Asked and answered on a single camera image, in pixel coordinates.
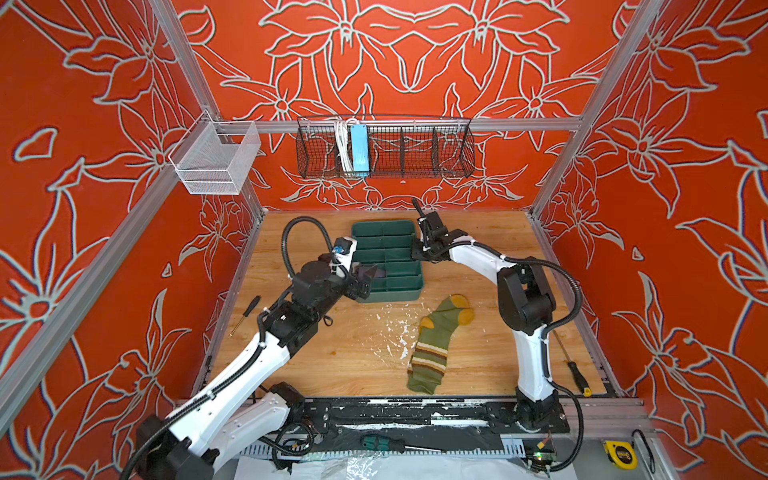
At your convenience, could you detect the green striped sock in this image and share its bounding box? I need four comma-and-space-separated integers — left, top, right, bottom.
406, 294, 475, 395

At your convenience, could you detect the purple striped sock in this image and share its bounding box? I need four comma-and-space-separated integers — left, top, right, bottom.
356, 264, 379, 285

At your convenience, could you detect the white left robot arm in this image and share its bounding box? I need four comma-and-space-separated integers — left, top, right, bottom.
120, 260, 377, 479

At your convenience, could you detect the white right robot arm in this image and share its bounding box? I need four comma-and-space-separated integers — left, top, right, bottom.
411, 230, 584, 416

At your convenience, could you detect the green compartment tray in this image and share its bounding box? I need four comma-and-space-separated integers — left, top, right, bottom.
351, 219, 425, 303

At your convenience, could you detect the light blue box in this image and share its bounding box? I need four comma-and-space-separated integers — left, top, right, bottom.
349, 123, 370, 178

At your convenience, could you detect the yellow tape measure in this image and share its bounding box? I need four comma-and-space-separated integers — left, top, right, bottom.
603, 440, 638, 471

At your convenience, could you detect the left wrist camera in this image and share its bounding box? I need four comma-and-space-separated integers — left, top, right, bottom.
330, 236, 357, 278

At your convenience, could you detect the black wire wall basket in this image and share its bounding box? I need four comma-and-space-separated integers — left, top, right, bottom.
296, 114, 477, 179

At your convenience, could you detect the white cable bundle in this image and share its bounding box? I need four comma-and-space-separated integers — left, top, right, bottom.
332, 118, 355, 175

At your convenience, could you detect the green handled screwdriver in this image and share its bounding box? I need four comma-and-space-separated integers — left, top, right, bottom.
360, 434, 442, 453

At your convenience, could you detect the clear plastic wall bin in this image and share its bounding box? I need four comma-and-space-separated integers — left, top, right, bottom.
169, 112, 261, 195

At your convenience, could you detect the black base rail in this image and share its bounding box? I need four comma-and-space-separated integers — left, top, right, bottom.
301, 396, 580, 461

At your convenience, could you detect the yellow black handled screwdriver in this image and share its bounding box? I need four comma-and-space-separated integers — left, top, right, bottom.
551, 331, 593, 398

